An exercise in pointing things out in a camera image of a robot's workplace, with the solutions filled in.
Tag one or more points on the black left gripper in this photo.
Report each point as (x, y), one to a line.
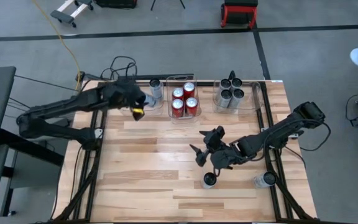
(123, 95)

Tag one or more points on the wheeled wooden dolly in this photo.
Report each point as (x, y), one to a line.
(62, 17)

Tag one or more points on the white sticker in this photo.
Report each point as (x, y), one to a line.
(277, 81)

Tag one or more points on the wide clear plastic bin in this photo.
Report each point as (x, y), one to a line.
(154, 112)
(253, 99)

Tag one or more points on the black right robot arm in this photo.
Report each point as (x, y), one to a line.
(278, 133)

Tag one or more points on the red Darth Vader soda can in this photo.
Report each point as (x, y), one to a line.
(191, 102)
(189, 87)
(177, 104)
(178, 93)

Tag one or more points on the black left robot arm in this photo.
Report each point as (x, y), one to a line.
(67, 104)

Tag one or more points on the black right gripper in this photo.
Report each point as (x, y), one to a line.
(225, 157)

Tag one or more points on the black aluminium extrusion frame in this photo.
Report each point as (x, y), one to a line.
(90, 202)

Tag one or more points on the black case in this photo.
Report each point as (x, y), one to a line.
(117, 3)

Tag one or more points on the black tripod legs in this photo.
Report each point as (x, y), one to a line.
(153, 4)

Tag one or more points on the black power brick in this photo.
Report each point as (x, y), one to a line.
(87, 76)

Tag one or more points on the black pointed bracket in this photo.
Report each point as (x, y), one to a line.
(231, 75)

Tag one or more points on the red and black stool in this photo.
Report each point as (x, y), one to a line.
(239, 11)

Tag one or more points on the black desk leg frame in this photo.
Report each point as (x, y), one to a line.
(8, 193)

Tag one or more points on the silver mounting plate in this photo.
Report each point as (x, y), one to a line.
(99, 133)

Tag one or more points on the yellow tape tag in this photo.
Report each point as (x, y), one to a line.
(138, 110)

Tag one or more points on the Celsius can with blue band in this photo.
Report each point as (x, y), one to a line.
(264, 180)
(156, 91)
(150, 101)
(210, 179)

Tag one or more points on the narrow clear plastic bin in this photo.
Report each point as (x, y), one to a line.
(186, 120)

